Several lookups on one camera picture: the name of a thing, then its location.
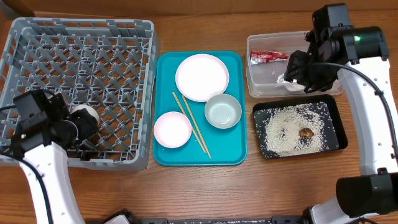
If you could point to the grey bowl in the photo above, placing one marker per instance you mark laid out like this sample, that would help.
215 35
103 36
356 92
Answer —
223 111

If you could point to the white tissue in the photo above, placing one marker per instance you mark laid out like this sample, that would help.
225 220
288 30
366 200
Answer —
290 86

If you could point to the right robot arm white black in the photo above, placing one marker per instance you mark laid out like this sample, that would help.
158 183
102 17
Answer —
358 59

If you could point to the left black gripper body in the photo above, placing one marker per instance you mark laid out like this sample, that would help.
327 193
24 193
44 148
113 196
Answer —
86 125

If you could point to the wooden chopstick left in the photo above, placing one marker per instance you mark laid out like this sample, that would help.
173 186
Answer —
190 127

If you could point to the grey plastic dish rack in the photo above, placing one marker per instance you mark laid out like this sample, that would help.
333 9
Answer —
107 64

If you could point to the black rectangular tray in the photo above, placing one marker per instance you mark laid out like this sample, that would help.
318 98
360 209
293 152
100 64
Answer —
333 109

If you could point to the wooden chopstick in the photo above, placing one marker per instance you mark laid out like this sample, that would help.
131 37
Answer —
190 127
198 129

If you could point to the dark brown food lump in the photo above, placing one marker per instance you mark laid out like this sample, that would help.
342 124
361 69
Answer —
306 133

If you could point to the wooden chopstick right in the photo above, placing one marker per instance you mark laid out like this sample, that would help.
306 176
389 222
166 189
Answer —
198 129

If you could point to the teal plastic serving tray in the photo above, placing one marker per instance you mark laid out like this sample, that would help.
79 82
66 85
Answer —
227 147

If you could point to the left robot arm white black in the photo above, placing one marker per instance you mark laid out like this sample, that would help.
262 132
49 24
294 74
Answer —
44 162

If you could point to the white rice pile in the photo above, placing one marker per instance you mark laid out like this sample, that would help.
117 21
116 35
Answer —
277 130

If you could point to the clear plastic bin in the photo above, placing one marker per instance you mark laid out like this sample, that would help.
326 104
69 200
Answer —
262 78

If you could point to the large white round plate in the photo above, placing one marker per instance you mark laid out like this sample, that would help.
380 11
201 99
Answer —
201 76

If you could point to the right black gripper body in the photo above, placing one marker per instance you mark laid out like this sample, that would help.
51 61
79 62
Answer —
296 66

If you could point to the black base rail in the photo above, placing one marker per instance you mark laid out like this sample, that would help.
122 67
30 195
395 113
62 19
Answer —
282 219

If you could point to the small pink bowl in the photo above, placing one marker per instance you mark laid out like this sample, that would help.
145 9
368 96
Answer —
171 131

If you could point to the red snack wrapper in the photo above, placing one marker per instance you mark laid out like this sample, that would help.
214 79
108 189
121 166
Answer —
264 56

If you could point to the white cup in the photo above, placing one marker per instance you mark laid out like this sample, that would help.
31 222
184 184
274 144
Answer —
89 109

